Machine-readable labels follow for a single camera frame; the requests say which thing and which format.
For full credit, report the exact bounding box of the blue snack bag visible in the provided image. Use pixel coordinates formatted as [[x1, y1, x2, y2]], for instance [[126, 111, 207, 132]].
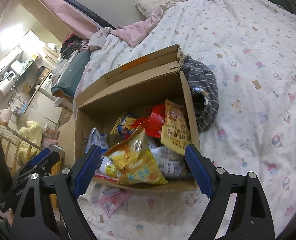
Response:
[[85, 127, 121, 178]]

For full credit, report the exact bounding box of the yellow chips bag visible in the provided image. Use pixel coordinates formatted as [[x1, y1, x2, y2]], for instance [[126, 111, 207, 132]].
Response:
[[104, 127, 168, 186]]

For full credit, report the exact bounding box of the yellow wafer packet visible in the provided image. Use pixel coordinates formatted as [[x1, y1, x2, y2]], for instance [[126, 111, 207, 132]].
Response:
[[110, 112, 136, 140]]

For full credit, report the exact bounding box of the white snack packet barcode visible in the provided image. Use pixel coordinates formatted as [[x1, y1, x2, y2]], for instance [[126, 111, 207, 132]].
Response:
[[151, 146, 188, 179]]

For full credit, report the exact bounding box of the red snack bag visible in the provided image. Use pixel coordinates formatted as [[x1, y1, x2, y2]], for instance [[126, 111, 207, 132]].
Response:
[[130, 103, 165, 139]]

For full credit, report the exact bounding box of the orange yellow snack packet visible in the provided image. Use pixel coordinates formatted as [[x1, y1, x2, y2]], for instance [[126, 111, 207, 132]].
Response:
[[160, 100, 191, 156]]

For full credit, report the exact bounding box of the person's left hand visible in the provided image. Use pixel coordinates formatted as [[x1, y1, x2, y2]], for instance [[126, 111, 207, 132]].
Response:
[[7, 209, 14, 226]]

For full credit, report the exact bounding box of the yellow garment on rack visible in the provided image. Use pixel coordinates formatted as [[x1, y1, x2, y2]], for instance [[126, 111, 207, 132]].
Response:
[[17, 121, 43, 163]]

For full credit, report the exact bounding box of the pink white small sachet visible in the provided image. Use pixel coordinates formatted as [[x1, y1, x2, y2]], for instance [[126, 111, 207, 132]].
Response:
[[98, 187, 132, 218]]

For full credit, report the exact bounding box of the wooden drying rack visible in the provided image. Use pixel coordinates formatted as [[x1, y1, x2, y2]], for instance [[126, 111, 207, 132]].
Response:
[[0, 116, 63, 178]]

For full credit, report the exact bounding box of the white kitchen cabinet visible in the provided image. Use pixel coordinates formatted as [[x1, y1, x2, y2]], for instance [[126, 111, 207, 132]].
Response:
[[23, 92, 62, 128]]

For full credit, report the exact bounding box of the white washing machine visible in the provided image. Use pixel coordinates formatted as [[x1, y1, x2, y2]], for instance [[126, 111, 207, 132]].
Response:
[[39, 73, 53, 90]]

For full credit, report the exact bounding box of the teal cushion on cabinet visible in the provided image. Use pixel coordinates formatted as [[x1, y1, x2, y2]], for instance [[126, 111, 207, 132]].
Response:
[[51, 49, 91, 101]]

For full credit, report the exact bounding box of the white water heater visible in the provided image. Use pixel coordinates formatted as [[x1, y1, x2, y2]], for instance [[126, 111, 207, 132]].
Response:
[[0, 71, 17, 98]]

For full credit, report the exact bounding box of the pile of clothes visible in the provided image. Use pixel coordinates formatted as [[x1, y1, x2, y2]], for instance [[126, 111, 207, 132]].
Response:
[[52, 34, 89, 83]]

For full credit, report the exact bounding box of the open cardboard box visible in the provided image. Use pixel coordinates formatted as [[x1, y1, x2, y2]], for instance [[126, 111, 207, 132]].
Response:
[[73, 43, 201, 192]]

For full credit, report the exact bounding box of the pink curtain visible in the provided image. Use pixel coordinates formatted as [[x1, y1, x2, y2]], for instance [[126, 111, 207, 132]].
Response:
[[39, 0, 111, 39]]

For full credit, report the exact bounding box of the pink blanket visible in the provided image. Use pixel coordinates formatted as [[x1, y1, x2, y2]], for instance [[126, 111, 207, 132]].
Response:
[[88, 0, 189, 51]]

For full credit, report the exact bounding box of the grey striped garment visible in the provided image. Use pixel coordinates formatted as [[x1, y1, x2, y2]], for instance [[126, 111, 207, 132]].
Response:
[[182, 56, 220, 132]]

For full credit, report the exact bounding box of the patterned white bed quilt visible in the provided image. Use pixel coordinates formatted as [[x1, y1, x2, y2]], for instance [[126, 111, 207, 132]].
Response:
[[77, 0, 296, 235]]

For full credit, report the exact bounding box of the patterned pillow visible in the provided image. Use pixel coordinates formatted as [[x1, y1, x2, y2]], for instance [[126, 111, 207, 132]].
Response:
[[135, 0, 187, 18]]

